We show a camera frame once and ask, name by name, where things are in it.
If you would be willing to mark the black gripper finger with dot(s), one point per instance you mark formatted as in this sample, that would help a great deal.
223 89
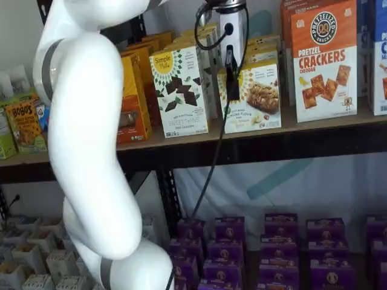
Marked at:
232 84

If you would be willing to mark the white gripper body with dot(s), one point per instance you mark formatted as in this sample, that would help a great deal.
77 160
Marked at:
237 36

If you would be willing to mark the white yellow almond bar box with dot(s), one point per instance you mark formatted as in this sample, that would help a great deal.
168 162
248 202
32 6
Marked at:
264 38
263 57
257 99
263 46

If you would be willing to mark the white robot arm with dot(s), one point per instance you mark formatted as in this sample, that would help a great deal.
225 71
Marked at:
84 121

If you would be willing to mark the white Sweet Thins box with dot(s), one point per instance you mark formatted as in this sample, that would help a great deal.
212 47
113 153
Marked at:
212 96
178 99

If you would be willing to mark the orange white pretzel crackers box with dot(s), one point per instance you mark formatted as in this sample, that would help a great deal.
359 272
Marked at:
285 45
323 75

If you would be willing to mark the orange Revival box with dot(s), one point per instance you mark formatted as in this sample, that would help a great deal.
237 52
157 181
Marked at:
136 114
157 40
139 49

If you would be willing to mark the black metal shelf rack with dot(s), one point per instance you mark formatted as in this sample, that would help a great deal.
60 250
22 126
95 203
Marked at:
24 173
302 148

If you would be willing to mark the blue white cracker box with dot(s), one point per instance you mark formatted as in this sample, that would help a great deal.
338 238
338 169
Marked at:
364 45
379 75

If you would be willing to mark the purple Annie's snack box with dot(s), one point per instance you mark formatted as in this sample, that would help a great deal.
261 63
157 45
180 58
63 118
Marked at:
381 275
279 246
184 270
229 229
326 230
219 285
332 276
278 269
186 249
379 249
281 225
226 251
191 229
377 226
276 286
187 286
222 271
328 250

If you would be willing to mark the white printed small box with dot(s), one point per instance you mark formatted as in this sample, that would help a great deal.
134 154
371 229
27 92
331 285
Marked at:
37 284
28 259
10 279
148 228
62 267
42 241
72 285

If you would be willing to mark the yellow Bobo's box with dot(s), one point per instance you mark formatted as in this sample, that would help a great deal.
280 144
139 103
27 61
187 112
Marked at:
25 127

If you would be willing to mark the green snack box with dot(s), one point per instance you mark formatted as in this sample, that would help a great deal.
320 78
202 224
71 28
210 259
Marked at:
6 136

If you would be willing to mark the white package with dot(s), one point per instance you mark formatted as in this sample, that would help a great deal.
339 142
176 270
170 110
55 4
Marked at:
20 77
6 84

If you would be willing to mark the black power plug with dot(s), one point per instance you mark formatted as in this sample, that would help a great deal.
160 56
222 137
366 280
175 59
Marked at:
15 198

